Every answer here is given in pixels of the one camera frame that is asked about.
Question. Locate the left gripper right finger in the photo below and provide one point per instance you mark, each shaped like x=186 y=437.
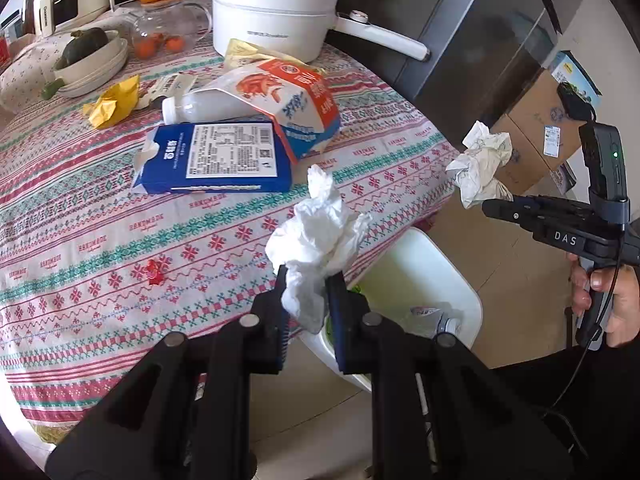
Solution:
x=423 y=420

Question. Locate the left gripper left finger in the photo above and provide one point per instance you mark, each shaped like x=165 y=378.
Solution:
x=182 y=411

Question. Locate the cream tissue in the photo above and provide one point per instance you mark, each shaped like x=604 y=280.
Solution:
x=474 y=170

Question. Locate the white tissue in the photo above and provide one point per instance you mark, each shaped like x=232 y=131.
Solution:
x=321 y=239

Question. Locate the blue milk carton box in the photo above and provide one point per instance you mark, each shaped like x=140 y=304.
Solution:
x=224 y=157

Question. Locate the white plastic bottle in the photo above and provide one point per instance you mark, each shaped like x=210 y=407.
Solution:
x=202 y=106

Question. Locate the yellow wrapper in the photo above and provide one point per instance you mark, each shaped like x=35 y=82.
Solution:
x=114 y=105

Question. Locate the orange white blue carton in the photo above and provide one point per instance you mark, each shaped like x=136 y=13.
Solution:
x=295 y=98

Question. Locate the beige snack packet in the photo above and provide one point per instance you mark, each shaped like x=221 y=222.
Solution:
x=241 y=53

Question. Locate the white plastic trash bin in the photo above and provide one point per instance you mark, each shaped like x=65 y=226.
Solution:
x=414 y=272

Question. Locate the person's right hand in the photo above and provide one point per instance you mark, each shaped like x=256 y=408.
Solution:
x=623 y=322

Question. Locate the clear plastic bottle in bin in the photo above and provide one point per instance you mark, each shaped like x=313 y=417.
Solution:
x=428 y=322

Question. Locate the cardboard box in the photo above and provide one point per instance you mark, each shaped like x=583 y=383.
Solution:
x=542 y=133

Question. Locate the green snack bag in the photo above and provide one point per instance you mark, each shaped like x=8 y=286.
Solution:
x=344 y=311

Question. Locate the small red candy wrapper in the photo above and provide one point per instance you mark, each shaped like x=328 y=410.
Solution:
x=155 y=271

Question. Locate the patterned tablecloth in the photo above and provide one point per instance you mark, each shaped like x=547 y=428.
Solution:
x=76 y=308

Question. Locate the white torn label wrapper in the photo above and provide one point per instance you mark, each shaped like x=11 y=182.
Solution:
x=165 y=87

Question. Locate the stacked white bowls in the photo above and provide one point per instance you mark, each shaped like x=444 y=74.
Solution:
x=95 y=70

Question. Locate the glass jar with oranges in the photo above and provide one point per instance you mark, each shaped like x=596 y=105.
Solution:
x=168 y=26

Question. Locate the white electric cooking pot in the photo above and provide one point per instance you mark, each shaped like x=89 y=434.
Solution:
x=299 y=27

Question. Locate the dark green squash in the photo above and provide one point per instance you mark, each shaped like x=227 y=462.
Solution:
x=84 y=43

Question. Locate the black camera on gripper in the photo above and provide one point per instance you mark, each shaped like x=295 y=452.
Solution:
x=603 y=157

